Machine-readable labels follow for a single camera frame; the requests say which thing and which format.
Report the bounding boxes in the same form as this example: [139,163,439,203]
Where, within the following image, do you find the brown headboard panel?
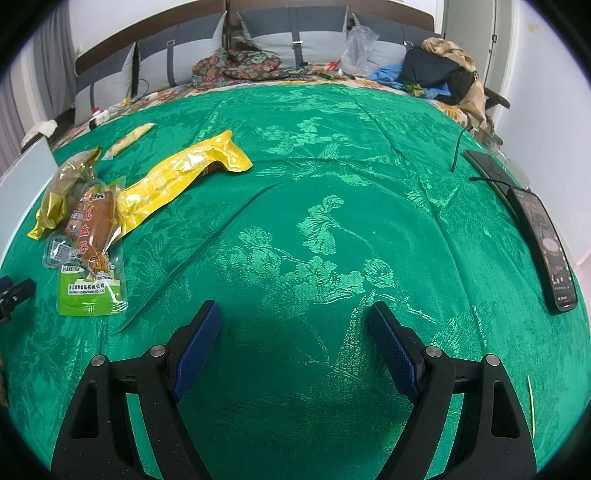
[228,0,435,29]

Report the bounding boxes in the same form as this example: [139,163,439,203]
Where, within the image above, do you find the dark floral cloth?
[191,39,305,89]

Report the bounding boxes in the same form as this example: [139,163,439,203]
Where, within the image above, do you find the green fish snack packet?
[56,176,129,317]

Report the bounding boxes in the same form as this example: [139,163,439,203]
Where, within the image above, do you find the black cable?
[450,124,472,172]

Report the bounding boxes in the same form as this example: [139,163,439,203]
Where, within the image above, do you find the pile of clothes and bag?
[420,37,495,132]

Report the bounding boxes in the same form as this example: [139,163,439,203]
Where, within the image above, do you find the white door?
[443,0,502,88]

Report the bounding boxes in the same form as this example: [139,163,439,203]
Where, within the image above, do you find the grey curtain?
[32,18,77,107]

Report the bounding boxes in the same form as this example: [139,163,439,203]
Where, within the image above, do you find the clear plastic bag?
[340,24,380,77]

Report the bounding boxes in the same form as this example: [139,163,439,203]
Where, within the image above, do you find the blue cloth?
[367,64,458,104]

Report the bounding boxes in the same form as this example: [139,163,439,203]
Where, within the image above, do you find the thin bamboo stick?
[526,375,537,438]

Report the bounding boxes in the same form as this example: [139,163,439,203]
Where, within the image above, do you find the white sheer curtain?
[0,83,28,158]

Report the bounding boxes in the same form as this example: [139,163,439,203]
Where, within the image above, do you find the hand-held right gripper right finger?
[367,301,539,480]

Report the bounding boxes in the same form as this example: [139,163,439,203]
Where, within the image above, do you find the floral bed sheet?
[53,69,485,153]

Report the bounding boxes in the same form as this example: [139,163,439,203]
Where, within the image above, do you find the black tablet with cable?
[463,148,514,186]

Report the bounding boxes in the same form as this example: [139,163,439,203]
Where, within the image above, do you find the long yellow snack packet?
[116,130,253,232]

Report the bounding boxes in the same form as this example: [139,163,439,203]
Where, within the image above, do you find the grey headboard cushion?
[238,6,349,70]
[353,14,437,70]
[74,41,138,121]
[137,11,228,88]

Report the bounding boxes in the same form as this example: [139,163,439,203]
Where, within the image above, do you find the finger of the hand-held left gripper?
[0,276,37,325]

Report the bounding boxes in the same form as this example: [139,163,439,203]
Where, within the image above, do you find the green patterned blanket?
[0,83,591,480]

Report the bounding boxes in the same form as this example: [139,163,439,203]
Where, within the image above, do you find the gold clear snack packet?
[27,147,103,241]

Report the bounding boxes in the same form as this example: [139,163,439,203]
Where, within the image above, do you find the black smartphone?
[507,186,579,313]

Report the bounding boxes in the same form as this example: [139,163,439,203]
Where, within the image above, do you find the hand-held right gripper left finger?
[50,300,223,480]

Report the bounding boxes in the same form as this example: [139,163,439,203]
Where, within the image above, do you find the white cloth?
[21,119,58,151]

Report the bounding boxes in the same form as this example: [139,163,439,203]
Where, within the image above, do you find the black bag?
[399,46,476,93]

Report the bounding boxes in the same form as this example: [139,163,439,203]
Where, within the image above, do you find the pale yellow stick packet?
[100,123,155,161]

